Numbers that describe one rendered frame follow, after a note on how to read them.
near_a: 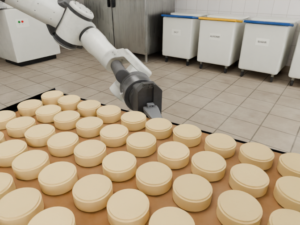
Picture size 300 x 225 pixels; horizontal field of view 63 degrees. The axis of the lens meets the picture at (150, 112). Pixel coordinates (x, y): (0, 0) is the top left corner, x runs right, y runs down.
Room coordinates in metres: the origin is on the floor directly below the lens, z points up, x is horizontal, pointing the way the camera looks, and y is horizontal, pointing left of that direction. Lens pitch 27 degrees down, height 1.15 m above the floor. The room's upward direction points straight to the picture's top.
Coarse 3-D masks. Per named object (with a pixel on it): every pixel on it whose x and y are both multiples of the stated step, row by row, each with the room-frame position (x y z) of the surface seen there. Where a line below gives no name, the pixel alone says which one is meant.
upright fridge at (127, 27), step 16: (96, 0) 4.64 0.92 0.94; (112, 0) 4.37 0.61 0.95; (128, 0) 4.21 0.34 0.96; (144, 0) 4.02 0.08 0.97; (160, 0) 4.34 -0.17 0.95; (96, 16) 4.66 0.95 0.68; (112, 16) 4.45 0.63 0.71; (128, 16) 4.22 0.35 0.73; (144, 16) 4.02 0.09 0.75; (160, 16) 4.35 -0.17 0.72; (112, 32) 4.44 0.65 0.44; (128, 32) 4.23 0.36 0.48; (144, 32) 4.02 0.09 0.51; (160, 32) 4.36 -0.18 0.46; (128, 48) 4.23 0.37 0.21; (144, 48) 4.03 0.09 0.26; (160, 48) 4.36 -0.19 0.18
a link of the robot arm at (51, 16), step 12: (12, 0) 0.73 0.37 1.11; (24, 0) 0.74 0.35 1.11; (36, 0) 0.75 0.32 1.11; (48, 0) 0.77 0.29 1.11; (60, 0) 0.78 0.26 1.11; (72, 0) 0.84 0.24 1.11; (24, 12) 0.76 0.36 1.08; (36, 12) 0.75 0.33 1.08; (48, 12) 0.76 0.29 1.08; (60, 12) 0.77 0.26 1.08; (84, 12) 0.77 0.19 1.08; (48, 24) 0.78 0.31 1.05; (72, 48) 0.78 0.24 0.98
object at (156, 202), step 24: (120, 120) 0.44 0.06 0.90; (240, 144) 0.36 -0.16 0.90; (0, 168) 0.29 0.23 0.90; (96, 168) 0.29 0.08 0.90; (168, 192) 0.24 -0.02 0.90; (216, 192) 0.24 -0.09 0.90; (96, 216) 0.20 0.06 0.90; (192, 216) 0.20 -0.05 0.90; (216, 216) 0.20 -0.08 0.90; (264, 216) 0.20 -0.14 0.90
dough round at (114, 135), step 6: (108, 126) 0.38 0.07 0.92; (114, 126) 0.38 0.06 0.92; (120, 126) 0.38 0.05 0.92; (102, 132) 0.36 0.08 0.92; (108, 132) 0.36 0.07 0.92; (114, 132) 0.36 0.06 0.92; (120, 132) 0.36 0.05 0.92; (126, 132) 0.37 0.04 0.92; (102, 138) 0.35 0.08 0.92; (108, 138) 0.35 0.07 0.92; (114, 138) 0.35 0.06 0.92; (120, 138) 0.35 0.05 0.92; (126, 138) 0.36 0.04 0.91; (108, 144) 0.35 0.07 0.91; (114, 144) 0.34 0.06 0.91; (120, 144) 0.35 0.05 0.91
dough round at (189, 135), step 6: (180, 126) 0.38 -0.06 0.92; (186, 126) 0.38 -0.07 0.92; (192, 126) 0.38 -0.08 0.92; (174, 132) 0.37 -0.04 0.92; (180, 132) 0.36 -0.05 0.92; (186, 132) 0.36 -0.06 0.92; (192, 132) 0.36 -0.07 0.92; (198, 132) 0.36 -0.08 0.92; (174, 138) 0.36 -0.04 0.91; (180, 138) 0.35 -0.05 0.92; (186, 138) 0.35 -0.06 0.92; (192, 138) 0.35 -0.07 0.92; (198, 138) 0.35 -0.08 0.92; (186, 144) 0.35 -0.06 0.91; (192, 144) 0.35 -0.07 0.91
